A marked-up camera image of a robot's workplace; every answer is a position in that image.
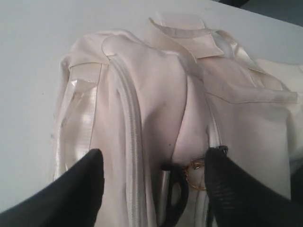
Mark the cream fabric duffel bag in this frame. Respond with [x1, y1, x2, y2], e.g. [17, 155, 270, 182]
[52, 14, 303, 227]

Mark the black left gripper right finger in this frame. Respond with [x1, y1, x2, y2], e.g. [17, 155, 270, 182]
[205, 146, 303, 227]

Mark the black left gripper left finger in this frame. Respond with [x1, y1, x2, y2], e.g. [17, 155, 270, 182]
[0, 149, 105, 227]

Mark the gold zipper pull charm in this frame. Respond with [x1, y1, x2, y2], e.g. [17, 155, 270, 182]
[183, 158, 206, 191]

